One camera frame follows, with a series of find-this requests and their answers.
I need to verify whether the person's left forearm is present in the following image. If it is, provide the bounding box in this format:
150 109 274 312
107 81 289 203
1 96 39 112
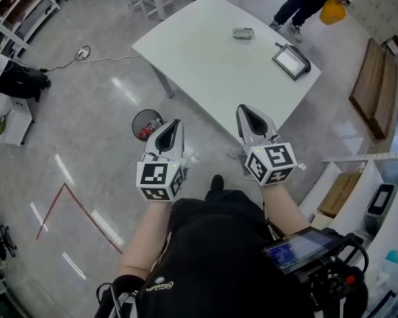
117 197 174 282

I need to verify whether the white open shelf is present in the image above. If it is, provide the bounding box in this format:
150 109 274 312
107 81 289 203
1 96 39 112
0 0 62 59

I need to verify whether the white power strip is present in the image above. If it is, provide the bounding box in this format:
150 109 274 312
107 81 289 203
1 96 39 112
74 45 92 60

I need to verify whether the grey lidded storage box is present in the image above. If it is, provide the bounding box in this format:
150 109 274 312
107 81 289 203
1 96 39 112
364 183 397 237

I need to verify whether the white shelf unit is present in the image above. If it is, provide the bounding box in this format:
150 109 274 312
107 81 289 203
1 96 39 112
298 150 398 244

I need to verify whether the black tablet device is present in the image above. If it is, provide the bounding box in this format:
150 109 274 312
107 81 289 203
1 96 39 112
271 42 312 81

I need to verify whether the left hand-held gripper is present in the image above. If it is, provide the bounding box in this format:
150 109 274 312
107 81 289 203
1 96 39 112
136 119 189 203

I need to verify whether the yellow bucket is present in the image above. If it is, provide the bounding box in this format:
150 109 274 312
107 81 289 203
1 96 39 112
318 0 348 27

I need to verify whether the black chest-mounted screen rig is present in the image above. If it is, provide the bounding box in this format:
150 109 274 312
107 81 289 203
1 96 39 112
263 226 369 301

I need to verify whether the black bag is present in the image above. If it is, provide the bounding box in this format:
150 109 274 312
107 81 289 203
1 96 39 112
0 59 52 103

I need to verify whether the black mesh bin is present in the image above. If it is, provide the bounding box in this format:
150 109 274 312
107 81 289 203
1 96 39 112
131 109 164 142

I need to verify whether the brown cardboard box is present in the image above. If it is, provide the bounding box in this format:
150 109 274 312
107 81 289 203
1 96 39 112
317 172 363 219

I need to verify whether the white table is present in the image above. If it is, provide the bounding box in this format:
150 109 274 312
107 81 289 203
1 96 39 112
131 0 322 146

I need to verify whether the person's black shoe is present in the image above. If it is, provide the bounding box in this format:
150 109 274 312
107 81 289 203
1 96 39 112
210 174 225 193

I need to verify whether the person's right forearm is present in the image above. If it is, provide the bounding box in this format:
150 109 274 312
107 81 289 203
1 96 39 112
259 181 312 242

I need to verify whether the white floor cable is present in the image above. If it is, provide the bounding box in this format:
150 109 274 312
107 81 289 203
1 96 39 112
39 54 142 73

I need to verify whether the brown wooden panel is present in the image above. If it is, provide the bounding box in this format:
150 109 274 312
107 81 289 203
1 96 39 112
348 37 398 141

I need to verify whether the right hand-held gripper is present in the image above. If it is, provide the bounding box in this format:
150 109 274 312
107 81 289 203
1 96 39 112
235 103 298 186

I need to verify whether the white low cabinet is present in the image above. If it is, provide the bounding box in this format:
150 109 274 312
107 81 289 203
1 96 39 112
1 95 34 146

